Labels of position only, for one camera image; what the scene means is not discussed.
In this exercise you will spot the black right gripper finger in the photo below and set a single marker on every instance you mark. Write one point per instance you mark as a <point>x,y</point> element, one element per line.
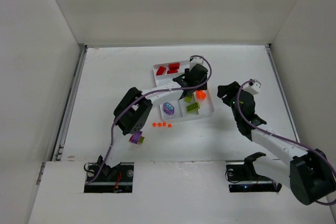
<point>226,97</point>
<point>230,89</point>

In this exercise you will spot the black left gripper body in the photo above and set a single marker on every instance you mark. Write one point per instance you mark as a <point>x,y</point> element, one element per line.
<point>185,81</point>

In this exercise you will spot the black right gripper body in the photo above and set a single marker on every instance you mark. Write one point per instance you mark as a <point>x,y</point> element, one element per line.
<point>229,92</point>

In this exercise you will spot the red square lego brick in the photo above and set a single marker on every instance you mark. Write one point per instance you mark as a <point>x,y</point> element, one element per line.
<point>174,66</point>

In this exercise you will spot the red curved lego brick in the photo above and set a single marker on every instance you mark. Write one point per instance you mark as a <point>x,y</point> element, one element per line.
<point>172,71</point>

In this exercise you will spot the red flower lego brick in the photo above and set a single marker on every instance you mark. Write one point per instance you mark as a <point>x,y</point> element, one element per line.
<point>161,71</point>

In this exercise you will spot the purple sloped lego brick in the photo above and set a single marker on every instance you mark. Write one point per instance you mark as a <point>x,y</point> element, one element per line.
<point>168,108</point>

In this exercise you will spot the small orange lego pieces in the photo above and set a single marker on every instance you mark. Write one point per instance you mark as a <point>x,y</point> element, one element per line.
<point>162,124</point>

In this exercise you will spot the lime green small lego brick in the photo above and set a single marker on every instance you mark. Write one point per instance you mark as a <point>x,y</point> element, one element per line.
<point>141,140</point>

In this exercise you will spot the purple long lego brick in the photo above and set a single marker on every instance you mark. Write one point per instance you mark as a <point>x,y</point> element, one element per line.
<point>135,137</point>

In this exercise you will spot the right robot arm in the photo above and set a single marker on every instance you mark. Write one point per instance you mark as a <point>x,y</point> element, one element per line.
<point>304,170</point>

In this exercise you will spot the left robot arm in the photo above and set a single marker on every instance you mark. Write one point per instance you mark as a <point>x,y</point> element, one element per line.
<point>132,112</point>

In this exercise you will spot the lime lego under purple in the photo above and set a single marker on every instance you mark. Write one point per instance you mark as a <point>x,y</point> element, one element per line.
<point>188,98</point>

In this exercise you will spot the white divided sorting tray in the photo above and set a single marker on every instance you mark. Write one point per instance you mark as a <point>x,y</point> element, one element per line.
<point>204,100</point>

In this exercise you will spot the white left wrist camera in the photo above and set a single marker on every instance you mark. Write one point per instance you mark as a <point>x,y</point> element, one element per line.
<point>194,60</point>

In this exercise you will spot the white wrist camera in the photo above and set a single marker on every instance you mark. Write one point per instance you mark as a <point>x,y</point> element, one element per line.
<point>254,87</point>
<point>194,60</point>

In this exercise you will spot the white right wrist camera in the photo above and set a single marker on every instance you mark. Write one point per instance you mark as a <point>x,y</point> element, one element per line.
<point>254,87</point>

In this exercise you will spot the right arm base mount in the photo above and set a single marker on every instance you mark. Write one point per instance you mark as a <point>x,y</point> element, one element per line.
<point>242,177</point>

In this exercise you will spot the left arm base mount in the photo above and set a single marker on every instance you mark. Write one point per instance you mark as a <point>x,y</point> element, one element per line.
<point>116,180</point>

